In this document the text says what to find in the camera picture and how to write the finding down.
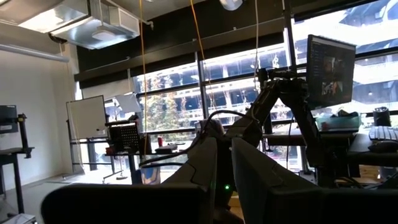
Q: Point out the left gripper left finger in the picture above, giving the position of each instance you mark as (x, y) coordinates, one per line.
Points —
(140, 205)

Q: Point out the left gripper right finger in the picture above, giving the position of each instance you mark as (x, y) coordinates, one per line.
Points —
(295, 205)

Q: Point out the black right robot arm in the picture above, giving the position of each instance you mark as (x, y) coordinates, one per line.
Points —
(273, 96)

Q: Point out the black desk device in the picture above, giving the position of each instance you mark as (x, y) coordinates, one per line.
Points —
(166, 148)

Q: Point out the red can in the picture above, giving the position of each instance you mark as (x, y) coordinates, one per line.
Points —
(160, 141)

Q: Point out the black perforated box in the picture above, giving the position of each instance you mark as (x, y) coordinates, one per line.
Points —
(124, 137)

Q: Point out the black computer desk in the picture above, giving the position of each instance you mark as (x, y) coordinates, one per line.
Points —
(367, 155)

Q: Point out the teal plastic container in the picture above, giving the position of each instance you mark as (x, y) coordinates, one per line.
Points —
(339, 122)

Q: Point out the whiteboard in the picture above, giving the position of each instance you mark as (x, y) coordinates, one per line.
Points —
(87, 116)

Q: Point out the black computer mouse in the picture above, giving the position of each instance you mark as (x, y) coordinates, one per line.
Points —
(384, 146)

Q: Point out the computer keyboard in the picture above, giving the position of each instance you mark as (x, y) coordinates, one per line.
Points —
(384, 133)

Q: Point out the black cylindrical speaker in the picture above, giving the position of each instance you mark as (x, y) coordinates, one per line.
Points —
(382, 116)

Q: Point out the black equipment stand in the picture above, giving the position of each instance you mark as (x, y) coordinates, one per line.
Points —
(20, 140)

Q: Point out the computer monitor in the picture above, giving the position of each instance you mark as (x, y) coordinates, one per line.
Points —
(329, 71)

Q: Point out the round ceiling lamp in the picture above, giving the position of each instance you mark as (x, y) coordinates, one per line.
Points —
(230, 3)

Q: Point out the grey ceiling pipe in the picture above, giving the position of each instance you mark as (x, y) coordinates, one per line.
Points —
(31, 51)

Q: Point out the rectangular metal air duct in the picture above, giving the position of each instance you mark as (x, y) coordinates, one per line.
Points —
(93, 28)

